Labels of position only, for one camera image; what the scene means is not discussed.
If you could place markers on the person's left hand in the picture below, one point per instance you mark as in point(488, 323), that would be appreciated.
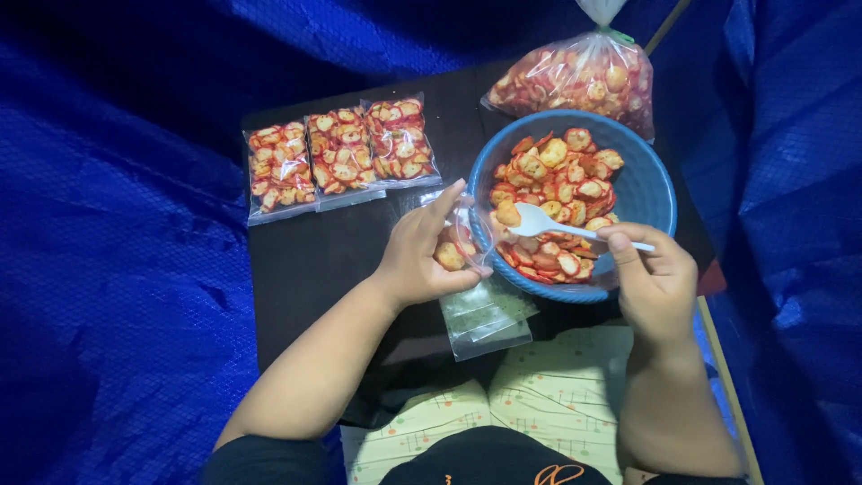
point(411, 256)

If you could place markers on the person's right hand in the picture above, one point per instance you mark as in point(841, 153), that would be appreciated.
point(656, 283)

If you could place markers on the small clear bag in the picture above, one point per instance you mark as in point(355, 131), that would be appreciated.
point(464, 236)

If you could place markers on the white plastic spoon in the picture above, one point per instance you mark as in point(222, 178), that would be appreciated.
point(559, 226)

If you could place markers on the stack of empty clear bags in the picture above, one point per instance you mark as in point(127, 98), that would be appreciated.
point(485, 316)

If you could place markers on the blue plastic bowl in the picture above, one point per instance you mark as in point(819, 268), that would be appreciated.
point(640, 188)

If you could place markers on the single chip on spoon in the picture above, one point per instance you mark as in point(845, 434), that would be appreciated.
point(508, 214)

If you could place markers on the wooden stick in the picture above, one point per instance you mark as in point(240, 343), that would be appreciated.
point(727, 377)

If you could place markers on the sealed packet of red chips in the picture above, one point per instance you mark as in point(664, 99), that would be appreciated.
point(401, 138)
point(279, 168)
point(342, 155)

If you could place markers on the heap of red chips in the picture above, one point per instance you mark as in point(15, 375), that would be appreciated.
point(559, 195)

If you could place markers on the person's patterned cream trousers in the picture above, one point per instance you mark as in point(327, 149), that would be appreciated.
point(539, 397)

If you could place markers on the large tied bag of chips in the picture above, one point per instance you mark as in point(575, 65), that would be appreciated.
point(579, 81)

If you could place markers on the person's black shirt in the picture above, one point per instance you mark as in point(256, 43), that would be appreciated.
point(485, 461)

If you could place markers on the green rubber band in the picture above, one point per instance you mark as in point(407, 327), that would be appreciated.
point(616, 33)

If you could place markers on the blue tarpaulin sheet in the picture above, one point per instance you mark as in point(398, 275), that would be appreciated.
point(121, 236)

